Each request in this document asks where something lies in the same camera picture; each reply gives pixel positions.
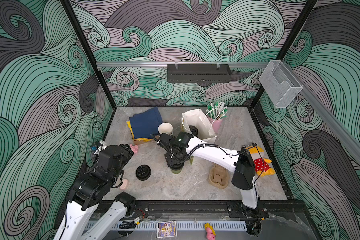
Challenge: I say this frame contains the yellow plush doll red dress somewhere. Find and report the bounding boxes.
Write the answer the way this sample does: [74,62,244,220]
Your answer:
[246,146,276,177]

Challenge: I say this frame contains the white slotted cable duct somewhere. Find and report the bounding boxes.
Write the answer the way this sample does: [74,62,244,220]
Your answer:
[126,221,247,232]

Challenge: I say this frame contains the navy blue napkin stack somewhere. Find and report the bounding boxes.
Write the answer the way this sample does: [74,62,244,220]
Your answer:
[129,107,163,139]

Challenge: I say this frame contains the brown pulp cup carrier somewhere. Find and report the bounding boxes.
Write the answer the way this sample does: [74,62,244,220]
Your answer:
[208,164,230,189]

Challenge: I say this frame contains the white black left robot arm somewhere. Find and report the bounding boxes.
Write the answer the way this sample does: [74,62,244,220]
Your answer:
[54,145,136,240]

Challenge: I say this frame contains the black coffee cup lid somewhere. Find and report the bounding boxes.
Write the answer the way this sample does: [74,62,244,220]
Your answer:
[189,126,199,137]
[135,165,152,181]

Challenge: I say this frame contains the black wall shelf tray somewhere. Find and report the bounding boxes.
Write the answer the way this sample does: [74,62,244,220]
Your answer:
[167,65,232,83]

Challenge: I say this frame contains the pink plush toy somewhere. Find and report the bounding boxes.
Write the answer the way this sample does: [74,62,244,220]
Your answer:
[130,144,139,154]

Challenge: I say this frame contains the pink yellow small toy figure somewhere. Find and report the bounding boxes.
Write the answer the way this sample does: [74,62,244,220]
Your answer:
[205,223,216,240]

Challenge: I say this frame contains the green white paper cup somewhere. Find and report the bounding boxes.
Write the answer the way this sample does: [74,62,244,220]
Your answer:
[170,163,184,174]

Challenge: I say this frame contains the green white wrapped straws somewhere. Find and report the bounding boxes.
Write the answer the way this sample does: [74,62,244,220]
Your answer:
[206,102,228,120]

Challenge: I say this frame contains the pink metal straw bucket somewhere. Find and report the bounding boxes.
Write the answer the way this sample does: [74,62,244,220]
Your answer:
[207,116,223,134]

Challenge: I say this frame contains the colourful picture card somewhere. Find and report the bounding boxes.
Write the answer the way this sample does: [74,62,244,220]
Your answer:
[157,221,177,239]

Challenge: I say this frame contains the yellow napkin stack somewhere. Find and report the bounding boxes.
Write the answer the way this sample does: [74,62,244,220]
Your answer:
[127,121,153,145]

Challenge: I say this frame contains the pink oval soap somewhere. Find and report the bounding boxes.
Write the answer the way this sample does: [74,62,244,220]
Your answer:
[120,179,129,191]

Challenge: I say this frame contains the stack of paper cups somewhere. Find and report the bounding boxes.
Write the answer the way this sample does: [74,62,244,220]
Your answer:
[158,123,173,135]

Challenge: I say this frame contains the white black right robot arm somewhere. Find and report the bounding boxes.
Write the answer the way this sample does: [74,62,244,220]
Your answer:
[151,132,258,209]

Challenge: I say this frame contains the white green paper takeout bag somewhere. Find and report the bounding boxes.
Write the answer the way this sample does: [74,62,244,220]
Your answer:
[181,109,217,144]

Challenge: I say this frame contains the clear acrylic wall holder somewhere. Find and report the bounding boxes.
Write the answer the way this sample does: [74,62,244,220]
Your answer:
[260,60,303,109]

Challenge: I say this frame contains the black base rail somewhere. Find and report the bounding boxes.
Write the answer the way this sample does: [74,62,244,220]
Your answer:
[126,200,307,220]

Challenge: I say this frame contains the aluminium wall rail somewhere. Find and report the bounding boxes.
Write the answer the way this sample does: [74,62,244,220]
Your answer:
[96,61,268,68]

